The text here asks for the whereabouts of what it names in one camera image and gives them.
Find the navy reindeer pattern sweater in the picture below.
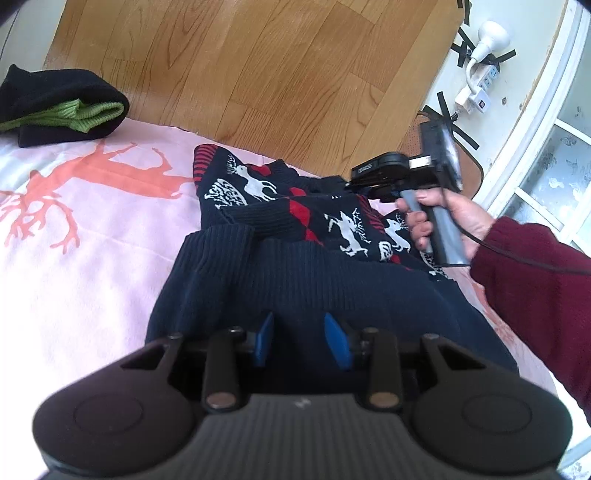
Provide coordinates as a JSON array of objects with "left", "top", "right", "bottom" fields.
[{"left": 146, "top": 144, "right": 517, "bottom": 377}]

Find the maroon sleeved right forearm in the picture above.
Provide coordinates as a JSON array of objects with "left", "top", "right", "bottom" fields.
[{"left": 471, "top": 217, "right": 590, "bottom": 414}]

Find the person's right hand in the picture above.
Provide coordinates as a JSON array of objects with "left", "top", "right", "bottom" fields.
[{"left": 396, "top": 188, "right": 495, "bottom": 251}]

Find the brown headboard cushion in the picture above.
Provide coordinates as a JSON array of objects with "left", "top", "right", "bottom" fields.
[{"left": 400, "top": 112, "right": 484, "bottom": 199}]

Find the white power strip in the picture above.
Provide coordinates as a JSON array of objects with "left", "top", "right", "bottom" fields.
[{"left": 455, "top": 61, "right": 499, "bottom": 114}]

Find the white plug lamp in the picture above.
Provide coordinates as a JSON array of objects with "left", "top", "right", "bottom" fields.
[{"left": 465, "top": 20, "right": 510, "bottom": 94}]

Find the folded black green sweater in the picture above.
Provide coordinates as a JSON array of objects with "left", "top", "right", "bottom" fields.
[{"left": 1, "top": 64, "right": 129, "bottom": 148}]

